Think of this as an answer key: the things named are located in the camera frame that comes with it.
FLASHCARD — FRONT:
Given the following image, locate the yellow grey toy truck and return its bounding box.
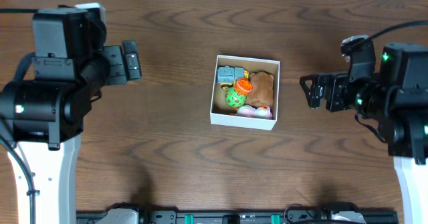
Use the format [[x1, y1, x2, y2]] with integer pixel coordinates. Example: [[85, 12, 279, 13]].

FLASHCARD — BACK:
[[217, 66, 249, 90]]

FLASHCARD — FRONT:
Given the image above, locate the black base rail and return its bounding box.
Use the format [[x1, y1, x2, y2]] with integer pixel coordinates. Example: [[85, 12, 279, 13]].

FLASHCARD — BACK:
[[76, 202, 399, 224]]

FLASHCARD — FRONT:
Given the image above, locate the orange lattice ball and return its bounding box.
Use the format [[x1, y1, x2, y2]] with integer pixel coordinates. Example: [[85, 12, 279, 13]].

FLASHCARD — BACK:
[[234, 78, 253, 96]]

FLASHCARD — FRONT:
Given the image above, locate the white cardboard box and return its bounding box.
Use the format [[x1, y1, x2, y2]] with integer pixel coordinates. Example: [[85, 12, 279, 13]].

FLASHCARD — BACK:
[[210, 55, 280, 130]]

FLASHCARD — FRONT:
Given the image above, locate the brown plush toy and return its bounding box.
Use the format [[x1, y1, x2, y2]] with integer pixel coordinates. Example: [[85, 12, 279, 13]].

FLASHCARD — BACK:
[[246, 72, 274, 107]]

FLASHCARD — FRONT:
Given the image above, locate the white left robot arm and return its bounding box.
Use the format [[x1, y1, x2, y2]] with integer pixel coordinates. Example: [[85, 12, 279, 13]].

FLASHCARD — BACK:
[[1, 40, 142, 223]]

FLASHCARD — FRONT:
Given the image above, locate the pink white duck toy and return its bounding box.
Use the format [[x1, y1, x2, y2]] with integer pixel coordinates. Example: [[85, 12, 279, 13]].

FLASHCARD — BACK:
[[236, 105, 273, 120]]

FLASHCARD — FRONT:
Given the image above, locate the green ball with numbers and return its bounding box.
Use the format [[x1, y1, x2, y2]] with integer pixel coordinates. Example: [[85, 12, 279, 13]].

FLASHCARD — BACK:
[[225, 88, 247, 108]]

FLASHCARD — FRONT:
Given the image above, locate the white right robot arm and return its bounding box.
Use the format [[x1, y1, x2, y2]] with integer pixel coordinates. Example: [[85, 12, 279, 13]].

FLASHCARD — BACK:
[[300, 41, 427, 223]]

